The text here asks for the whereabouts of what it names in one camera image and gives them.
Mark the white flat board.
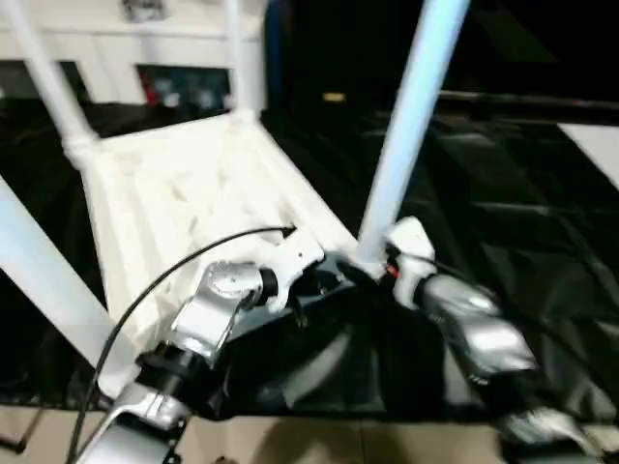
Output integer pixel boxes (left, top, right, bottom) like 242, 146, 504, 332
555, 123, 619, 192

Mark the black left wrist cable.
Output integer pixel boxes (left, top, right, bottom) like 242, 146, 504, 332
67, 221, 299, 464

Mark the blue vertical post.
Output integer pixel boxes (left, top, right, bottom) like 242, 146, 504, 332
268, 0, 284, 110

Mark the grey object on cabinet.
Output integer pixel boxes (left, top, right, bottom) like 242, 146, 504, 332
120, 0, 163, 21

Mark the white plastic table top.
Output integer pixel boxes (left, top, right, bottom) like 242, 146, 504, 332
62, 110, 362, 395

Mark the black folding table frame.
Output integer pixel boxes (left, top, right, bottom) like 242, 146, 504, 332
0, 410, 44, 453

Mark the white glass-door cabinet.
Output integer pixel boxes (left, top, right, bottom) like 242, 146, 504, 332
0, 0, 267, 110

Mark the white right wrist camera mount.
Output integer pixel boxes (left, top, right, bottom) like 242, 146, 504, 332
384, 216, 436, 310

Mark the black plastic mat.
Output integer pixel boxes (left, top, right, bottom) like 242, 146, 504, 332
0, 96, 619, 421

